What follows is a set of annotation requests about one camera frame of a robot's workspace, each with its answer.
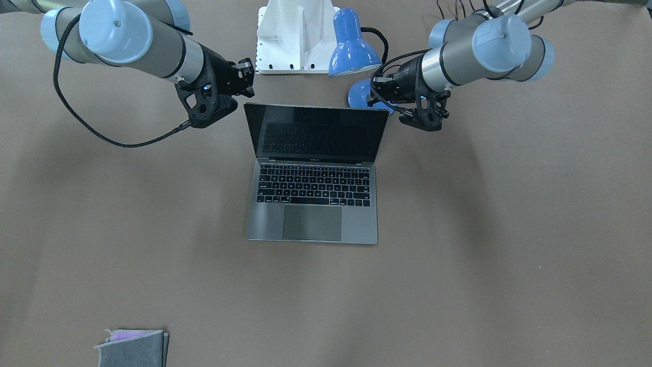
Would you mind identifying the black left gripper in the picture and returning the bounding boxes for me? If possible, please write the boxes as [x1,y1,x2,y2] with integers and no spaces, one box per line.
[368,54,450,132]

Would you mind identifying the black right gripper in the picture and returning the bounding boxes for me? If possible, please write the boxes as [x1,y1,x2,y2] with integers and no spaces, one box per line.
[174,46,255,128]

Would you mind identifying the grey laptop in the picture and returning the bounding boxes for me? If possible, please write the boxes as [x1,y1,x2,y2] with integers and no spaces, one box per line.
[244,102,390,246]

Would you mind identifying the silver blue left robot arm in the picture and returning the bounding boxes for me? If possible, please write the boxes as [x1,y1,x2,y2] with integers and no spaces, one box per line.
[365,1,566,132]

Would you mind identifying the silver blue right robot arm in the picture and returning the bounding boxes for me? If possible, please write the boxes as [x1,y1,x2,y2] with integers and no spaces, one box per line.
[2,1,255,128]

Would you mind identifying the blue desk lamp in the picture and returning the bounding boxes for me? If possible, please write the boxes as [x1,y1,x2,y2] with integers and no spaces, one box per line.
[328,8,394,115]

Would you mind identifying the folded grey purple cloth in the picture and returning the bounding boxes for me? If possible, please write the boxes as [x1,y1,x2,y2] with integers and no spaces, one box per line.
[95,329,169,366]

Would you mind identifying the black braided right gripper cable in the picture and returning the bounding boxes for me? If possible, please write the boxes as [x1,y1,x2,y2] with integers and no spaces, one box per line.
[53,14,192,149]

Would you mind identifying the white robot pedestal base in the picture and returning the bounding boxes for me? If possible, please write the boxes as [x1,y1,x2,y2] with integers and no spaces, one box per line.
[255,1,339,74]

